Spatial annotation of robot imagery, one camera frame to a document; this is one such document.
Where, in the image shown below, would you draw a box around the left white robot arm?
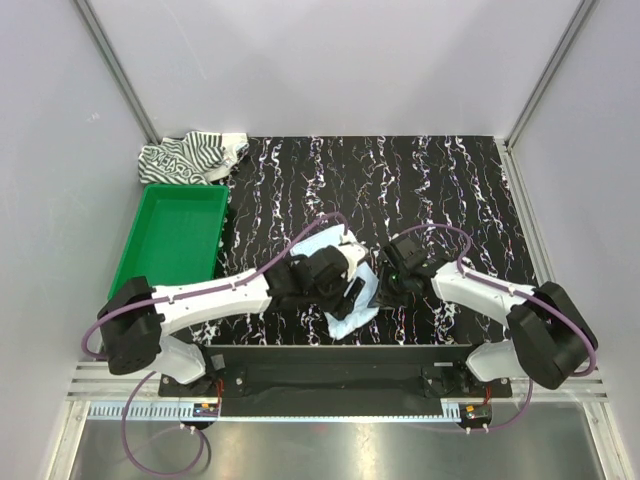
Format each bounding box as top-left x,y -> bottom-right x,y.
98,241 -> 367,396

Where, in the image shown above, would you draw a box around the left aluminium frame post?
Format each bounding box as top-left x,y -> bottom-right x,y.
72,0 -> 161,145

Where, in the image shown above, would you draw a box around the purple cable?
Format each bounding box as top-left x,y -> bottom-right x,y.
384,223 -> 600,434
79,212 -> 354,474

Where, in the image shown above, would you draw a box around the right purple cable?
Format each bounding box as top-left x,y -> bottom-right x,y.
384,223 -> 600,434

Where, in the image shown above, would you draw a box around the white slotted cable duct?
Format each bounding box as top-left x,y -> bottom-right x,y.
87,398 -> 464,421

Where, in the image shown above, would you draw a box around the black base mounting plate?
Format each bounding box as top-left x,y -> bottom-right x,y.
158,345 -> 508,407

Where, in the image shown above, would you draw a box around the aluminium frame post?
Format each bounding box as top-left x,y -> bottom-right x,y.
72,0 -> 161,145
503,0 -> 601,151

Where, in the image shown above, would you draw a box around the right aluminium frame post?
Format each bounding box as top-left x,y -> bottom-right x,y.
503,0 -> 601,151

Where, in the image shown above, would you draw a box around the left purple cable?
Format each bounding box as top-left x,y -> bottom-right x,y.
79,212 -> 354,474

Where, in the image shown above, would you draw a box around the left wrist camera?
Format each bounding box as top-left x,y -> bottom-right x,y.
337,242 -> 368,281

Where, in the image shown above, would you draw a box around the light blue towel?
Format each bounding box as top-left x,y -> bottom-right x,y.
290,225 -> 379,340

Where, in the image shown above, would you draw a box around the striped green white towel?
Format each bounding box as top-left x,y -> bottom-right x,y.
137,131 -> 249,185

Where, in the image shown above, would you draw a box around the green plastic tray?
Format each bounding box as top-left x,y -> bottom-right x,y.
108,184 -> 229,297

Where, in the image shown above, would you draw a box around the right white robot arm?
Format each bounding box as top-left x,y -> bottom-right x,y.
372,236 -> 598,397

